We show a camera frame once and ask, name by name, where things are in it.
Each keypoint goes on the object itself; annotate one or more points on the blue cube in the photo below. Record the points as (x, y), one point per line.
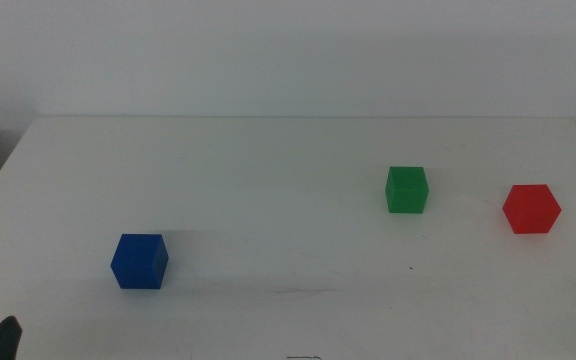
(138, 262)

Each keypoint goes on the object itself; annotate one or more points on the green cube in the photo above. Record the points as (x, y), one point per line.
(407, 192)

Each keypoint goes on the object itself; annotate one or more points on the red cube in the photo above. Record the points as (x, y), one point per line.
(530, 210)

